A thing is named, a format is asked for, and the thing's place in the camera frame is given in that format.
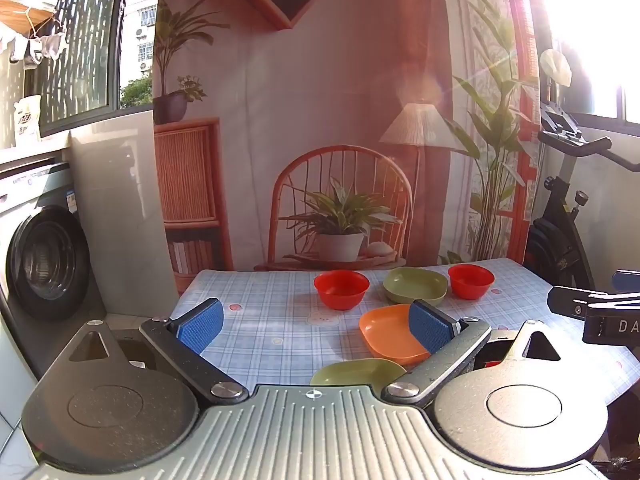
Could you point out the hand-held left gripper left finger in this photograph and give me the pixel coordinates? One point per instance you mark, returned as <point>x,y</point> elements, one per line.
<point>201,324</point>

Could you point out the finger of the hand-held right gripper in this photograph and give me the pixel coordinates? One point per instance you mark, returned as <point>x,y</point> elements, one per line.
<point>570,301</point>
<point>627,281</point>

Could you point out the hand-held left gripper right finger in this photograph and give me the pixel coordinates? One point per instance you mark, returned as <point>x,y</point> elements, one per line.
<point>429,326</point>

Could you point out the orange plastic plate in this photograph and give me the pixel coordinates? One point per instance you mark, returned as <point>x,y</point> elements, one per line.
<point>387,332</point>

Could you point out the green plastic plate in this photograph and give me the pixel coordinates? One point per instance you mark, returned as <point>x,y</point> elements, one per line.
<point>414,285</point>
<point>360,374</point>

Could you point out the red plastic bowl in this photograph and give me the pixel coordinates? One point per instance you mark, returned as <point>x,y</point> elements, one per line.
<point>342,289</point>
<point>470,281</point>

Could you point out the blue plaid tablecloth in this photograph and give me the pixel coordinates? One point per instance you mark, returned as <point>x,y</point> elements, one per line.
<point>280,310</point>

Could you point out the black exercise bike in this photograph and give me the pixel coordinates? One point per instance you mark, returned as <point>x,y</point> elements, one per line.
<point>560,220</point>

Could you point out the white side panel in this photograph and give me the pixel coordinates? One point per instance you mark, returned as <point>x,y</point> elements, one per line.
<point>120,210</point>

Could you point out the grey washing machine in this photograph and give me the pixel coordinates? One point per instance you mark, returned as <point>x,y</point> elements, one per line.
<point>45,255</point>

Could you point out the white detergent bag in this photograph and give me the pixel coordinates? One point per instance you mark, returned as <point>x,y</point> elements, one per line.
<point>28,121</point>

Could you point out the dark framed window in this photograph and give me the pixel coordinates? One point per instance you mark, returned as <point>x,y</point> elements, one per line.
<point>80,45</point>

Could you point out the hanging laundry clothes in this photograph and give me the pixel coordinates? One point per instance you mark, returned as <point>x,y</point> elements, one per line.
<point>40,49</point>

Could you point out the printed room scene wall tapestry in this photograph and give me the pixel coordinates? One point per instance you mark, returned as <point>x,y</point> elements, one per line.
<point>320,110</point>

